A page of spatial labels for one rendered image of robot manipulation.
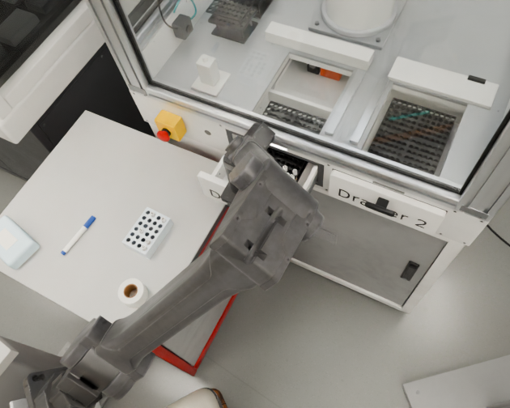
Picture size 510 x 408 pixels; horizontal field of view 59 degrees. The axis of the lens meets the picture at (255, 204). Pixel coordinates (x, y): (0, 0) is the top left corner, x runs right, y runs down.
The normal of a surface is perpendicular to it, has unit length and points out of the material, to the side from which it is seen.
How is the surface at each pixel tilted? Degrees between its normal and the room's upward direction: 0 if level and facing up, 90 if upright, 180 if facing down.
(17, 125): 90
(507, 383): 5
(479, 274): 0
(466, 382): 5
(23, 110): 90
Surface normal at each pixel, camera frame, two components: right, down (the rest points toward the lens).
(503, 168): -0.46, 0.81
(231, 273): -0.26, 0.57
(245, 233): 0.47, -0.28
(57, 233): -0.10, -0.46
